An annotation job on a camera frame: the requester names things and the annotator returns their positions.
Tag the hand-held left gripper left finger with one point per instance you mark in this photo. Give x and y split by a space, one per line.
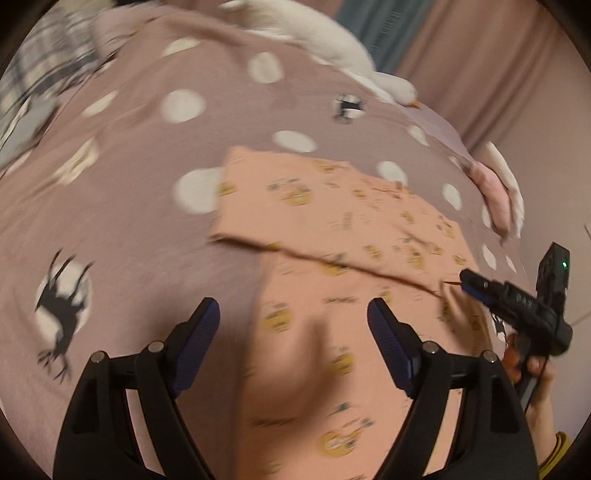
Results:
203 323

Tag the teal curtain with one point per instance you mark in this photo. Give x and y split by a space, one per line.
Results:
378 27

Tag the mauve pillow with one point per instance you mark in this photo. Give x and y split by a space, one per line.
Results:
111 27

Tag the folded pink cloth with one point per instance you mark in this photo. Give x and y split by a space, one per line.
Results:
491 189

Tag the person's right hand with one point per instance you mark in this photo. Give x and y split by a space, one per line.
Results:
542 392

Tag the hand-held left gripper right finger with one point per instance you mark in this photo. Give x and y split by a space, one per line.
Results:
385 332

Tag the folded white cloth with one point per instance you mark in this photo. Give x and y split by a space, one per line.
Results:
505 170

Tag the plaid pillow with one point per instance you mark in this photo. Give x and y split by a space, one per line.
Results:
41 60

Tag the white goose plush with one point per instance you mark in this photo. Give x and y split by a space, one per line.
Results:
323 32

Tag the person's right forearm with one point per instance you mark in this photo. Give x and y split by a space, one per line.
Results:
556 450

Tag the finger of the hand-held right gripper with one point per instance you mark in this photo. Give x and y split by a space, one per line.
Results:
480 286

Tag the peach printed garment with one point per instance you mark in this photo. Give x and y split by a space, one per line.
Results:
323 217

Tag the mauve polka dot blanket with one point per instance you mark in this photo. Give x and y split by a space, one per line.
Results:
138 221

